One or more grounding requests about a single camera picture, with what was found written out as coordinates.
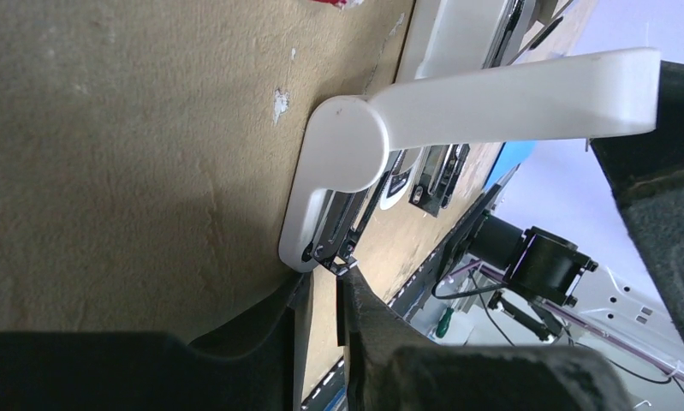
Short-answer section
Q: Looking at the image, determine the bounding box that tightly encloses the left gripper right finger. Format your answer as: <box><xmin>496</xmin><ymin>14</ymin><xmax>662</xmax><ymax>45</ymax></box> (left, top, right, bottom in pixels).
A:
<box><xmin>336</xmin><ymin>267</ymin><xmax>632</xmax><ymax>410</ymax></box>

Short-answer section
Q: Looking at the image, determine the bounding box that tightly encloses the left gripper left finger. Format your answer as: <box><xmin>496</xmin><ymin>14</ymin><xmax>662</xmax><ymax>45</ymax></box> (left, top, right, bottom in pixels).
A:
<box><xmin>0</xmin><ymin>275</ymin><xmax>312</xmax><ymax>410</ymax></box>

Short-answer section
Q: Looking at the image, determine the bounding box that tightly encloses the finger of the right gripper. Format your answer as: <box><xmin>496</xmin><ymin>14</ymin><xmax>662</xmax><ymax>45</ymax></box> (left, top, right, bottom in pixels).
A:
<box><xmin>592</xmin><ymin>61</ymin><xmax>684</xmax><ymax>342</ymax></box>

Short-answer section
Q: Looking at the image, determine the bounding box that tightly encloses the white stapler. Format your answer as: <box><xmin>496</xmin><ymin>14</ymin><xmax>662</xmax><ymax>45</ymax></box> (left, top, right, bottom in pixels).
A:
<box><xmin>278</xmin><ymin>1</ymin><xmax>661</xmax><ymax>273</ymax></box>

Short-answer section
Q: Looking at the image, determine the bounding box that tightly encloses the red white staples box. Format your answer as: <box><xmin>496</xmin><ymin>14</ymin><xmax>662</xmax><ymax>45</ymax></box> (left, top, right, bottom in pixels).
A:
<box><xmin>313</xmin><ymin>0</ymin><xmax>365</xmax><ymax>9</ymax></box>

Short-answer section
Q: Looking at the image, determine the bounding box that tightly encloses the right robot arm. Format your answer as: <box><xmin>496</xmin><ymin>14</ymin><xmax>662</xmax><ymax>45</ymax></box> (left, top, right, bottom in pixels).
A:
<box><xmin>470</xmin><ymin>62</ymin><xmax>684</xmax><ymax>376</ymax></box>

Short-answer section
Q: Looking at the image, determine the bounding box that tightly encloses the blue foam pad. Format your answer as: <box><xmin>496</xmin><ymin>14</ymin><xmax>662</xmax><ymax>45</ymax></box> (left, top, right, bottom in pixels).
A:
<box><xmin>483</xmin><ymin>140</ymin><xmax>537</xmax><ymax>191</ymax></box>

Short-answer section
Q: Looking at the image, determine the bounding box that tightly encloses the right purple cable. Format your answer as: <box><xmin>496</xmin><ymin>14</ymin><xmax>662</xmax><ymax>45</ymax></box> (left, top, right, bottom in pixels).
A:
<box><xmin>443</xmin><ymin>260</ymin><xmax>684</xmax><ymax>382</ymax></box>

